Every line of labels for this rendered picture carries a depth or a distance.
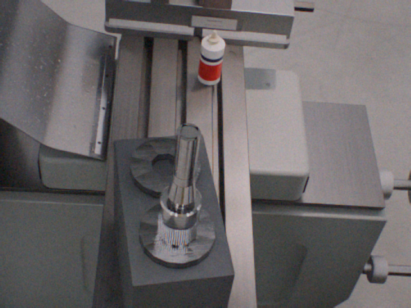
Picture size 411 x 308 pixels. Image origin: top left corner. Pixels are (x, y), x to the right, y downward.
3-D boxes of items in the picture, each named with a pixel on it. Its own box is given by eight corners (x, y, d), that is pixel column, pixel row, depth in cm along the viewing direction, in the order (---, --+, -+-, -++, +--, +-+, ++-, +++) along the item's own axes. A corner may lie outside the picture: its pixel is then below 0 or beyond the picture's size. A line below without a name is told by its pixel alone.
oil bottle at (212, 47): (219, 70, 133) (227, 23, 125) (219, 86, 131) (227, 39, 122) (197, 69, 133) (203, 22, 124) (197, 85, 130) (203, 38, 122)
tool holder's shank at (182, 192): (178, 214, 80) (185, 149, 71) (161, 195, 81) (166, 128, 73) (201, 201, 81) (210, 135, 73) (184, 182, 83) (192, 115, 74)
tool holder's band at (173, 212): (175, 228, 80) (176, 222, 79) (151, 198, 82) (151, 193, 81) (209, 208, 82) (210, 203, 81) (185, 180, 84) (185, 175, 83)
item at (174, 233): (173, 253, 84) (175, 228, 80) (149, 225, 86) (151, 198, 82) (205, 235, 86) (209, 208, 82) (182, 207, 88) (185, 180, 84)
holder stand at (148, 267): (192, 212, 112) (204, 126, 97) (219, 347, 99) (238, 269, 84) (113, 220, 110) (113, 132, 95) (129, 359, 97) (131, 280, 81)
